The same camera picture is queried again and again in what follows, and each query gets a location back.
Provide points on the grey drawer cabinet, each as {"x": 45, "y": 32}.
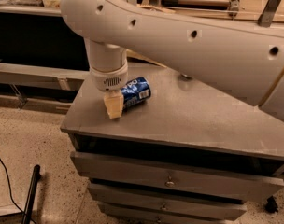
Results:
{"x": 188, "y": 155}

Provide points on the grey metal bench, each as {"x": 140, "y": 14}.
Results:
{"x": 36, "y": 88}

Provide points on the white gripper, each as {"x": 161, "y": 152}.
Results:
{"x": 109, "y": 79}

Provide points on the black cabinet caster wheel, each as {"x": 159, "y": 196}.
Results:
{"x": 271, "y": 206}

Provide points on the blue pepsi can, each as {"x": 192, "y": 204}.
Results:
{"x": 135, "y": 91}

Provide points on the black pole on floor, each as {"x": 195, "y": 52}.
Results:
{"x": 27, "y": 214}

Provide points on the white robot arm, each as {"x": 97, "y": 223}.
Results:
{"x": 239, "y": 58}

